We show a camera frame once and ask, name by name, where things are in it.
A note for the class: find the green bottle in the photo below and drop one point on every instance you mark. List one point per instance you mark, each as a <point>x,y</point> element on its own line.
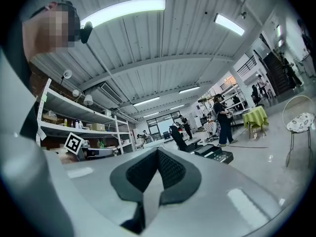
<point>100,144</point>

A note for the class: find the long ceiling light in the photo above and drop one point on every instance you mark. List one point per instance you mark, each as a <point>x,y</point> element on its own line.
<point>189,90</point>
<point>123,10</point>
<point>229,24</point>
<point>177,107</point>
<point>146,101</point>
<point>151,115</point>

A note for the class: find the white desk lamp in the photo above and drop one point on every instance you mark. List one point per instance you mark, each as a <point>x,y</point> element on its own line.
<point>66,74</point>

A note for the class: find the checkered cloth table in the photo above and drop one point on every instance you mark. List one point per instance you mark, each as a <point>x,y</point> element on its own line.
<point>211,128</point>

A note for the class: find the dark staircase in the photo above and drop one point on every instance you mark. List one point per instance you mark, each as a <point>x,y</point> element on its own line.
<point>275,75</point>

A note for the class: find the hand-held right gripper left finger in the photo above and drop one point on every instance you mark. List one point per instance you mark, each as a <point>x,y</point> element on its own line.
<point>128,179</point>

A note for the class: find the white globe lamp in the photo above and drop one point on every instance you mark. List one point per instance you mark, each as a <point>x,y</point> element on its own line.
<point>75,92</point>

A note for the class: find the round chair floral cushion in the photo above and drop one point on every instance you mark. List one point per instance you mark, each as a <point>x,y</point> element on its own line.
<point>300,122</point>

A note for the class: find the person's head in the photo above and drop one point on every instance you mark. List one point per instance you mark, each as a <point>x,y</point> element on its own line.
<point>42,33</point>

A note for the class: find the black mezzanine railing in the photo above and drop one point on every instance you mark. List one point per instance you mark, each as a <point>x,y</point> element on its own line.
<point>247,65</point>

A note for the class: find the large dark-framed window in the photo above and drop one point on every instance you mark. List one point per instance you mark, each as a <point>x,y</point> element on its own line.
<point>163,127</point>

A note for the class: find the person's left forearm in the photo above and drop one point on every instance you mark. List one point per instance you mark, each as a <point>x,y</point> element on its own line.
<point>70,159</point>

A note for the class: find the person's black shirt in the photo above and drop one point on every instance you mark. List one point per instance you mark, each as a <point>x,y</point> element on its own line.
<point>28,122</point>

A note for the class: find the white bottle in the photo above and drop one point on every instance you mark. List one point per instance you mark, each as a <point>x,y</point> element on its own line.
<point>77,125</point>

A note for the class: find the white shade table lamp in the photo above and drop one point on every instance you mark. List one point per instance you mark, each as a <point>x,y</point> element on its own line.
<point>88,99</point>

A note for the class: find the dark green box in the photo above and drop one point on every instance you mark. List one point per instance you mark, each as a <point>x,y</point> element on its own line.
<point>213,153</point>

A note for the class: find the green cloth table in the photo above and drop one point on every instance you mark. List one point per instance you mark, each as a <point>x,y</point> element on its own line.
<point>255,116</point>

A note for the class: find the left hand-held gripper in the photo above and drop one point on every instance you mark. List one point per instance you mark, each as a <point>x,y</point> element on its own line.
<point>73,142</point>

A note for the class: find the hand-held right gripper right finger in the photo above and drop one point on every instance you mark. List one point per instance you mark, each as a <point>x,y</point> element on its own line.
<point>180,179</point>

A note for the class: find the white metal shelf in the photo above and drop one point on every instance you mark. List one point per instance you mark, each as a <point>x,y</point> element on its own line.
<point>69,105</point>

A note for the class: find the black office chair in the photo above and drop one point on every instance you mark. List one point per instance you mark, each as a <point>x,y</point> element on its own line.
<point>181,139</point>

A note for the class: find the black head camera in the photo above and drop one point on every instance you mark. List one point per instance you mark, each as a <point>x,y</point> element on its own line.
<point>85,32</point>

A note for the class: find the ceiling air vent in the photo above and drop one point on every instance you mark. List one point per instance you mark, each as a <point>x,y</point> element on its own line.
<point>111,92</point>

